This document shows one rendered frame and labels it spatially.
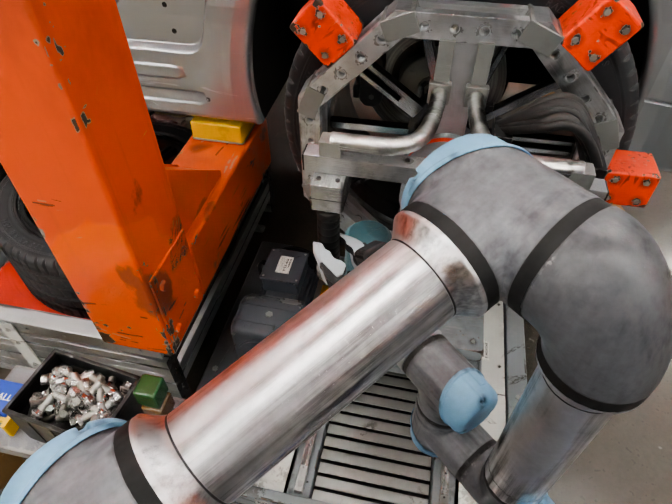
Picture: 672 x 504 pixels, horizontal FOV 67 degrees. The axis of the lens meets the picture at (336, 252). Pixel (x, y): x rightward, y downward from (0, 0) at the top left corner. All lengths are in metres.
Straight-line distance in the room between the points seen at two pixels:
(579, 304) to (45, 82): 0.63
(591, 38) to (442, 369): 0.51
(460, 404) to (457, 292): 0.27
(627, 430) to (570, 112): 1.16
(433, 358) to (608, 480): 1.05
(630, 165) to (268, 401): 0.79
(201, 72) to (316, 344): 0.94
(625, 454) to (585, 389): 1.27
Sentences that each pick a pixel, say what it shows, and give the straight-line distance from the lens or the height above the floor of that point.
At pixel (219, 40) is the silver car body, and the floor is 0.94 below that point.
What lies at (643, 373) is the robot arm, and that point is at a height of 1.08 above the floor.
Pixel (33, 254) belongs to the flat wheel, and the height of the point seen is 0.50.
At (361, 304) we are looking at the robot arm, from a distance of 0.40.
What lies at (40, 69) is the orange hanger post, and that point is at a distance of 0.72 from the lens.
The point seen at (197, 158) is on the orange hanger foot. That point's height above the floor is 0.68.
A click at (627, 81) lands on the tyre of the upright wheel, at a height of 1.01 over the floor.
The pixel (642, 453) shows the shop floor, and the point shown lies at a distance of 1.75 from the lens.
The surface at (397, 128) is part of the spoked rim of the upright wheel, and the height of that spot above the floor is 0.86.
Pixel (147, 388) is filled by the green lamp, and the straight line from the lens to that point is 0.91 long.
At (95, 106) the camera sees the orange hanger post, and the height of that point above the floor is 1.06.
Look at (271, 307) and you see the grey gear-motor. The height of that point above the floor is 0.41.
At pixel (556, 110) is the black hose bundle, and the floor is 1.04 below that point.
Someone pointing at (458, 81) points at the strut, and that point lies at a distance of 0.88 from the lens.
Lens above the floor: 1.41
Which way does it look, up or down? 46 degrees down
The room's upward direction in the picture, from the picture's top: straight up
